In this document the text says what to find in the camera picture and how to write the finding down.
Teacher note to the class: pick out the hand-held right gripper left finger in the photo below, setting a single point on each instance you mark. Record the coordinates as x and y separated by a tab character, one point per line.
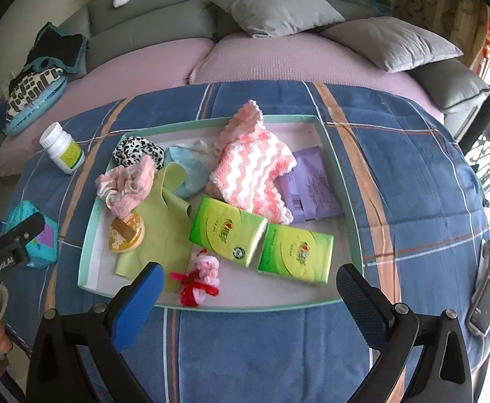
137	306

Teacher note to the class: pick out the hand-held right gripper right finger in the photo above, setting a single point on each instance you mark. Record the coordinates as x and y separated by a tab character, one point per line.
356	306

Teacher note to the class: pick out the teal embossed pouch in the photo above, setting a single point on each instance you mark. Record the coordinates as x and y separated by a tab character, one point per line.
35	235

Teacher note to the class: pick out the red pink yarn doll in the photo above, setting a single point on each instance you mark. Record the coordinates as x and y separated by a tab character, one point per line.
200	273

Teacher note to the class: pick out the gold orange round ornament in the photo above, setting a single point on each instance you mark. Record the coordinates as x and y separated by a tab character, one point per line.
125	233

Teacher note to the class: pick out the green tissue packet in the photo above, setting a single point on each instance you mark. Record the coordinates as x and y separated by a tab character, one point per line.
224	231
297	256

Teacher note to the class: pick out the light green cloth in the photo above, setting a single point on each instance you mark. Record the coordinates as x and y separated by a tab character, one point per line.
161	226

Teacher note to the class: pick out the white plastic bottle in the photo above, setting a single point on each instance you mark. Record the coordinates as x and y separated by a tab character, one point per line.
62	147

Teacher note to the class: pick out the teal cardboard tray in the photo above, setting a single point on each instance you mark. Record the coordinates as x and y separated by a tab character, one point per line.
249	289

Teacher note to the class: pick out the pink scrunchie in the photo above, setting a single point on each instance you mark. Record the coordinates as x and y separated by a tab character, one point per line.
125	187

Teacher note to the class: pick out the purple packet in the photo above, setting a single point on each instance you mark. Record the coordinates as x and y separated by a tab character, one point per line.
312	189

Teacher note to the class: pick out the black white spotted scrunchie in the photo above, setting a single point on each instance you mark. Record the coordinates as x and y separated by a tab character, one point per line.
135	151

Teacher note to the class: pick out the blue face mask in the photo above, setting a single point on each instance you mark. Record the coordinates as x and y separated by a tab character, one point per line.
190	172

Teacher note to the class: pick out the pink white fuzzy sock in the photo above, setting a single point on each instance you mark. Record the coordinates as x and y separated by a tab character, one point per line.
249	163

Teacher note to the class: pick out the grey phone holder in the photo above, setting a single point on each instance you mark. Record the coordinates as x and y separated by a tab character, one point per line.
484	256

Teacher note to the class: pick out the blue plaid blanket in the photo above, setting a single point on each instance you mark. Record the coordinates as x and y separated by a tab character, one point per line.
396	134

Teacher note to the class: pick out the black bag with teal trim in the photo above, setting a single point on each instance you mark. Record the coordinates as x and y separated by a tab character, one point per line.
56	50

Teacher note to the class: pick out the grey sofa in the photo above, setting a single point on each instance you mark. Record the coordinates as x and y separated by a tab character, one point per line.
152	21

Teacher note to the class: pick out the pink sofa cover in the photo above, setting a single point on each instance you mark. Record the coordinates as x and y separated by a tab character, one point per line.
291	58

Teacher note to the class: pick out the grey square pillow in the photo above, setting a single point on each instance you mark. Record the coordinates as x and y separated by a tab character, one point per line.
278	2
391	44

